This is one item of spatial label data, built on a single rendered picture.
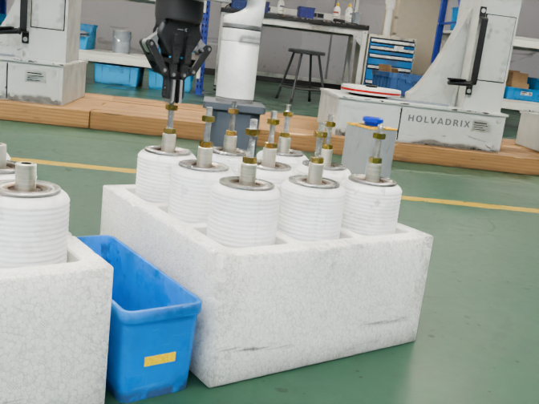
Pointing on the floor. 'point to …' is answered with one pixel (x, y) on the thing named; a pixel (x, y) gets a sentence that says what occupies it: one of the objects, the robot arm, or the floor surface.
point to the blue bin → (145, 325)
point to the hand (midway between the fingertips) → (172, 90)
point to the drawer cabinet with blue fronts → (385, 55)
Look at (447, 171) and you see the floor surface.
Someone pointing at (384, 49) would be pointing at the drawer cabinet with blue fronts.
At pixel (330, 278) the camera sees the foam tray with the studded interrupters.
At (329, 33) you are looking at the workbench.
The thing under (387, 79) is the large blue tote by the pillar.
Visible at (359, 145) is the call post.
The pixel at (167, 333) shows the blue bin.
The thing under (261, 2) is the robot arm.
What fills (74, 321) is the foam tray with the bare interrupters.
